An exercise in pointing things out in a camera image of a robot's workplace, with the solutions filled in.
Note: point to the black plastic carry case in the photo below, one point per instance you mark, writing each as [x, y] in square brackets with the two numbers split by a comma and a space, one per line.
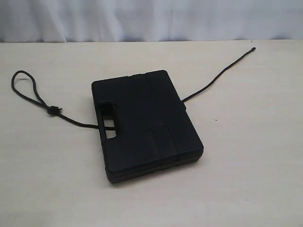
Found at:
[143, 125]

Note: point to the white backdrop curtain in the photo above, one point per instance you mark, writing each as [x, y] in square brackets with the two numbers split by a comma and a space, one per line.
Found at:
[149, 20]

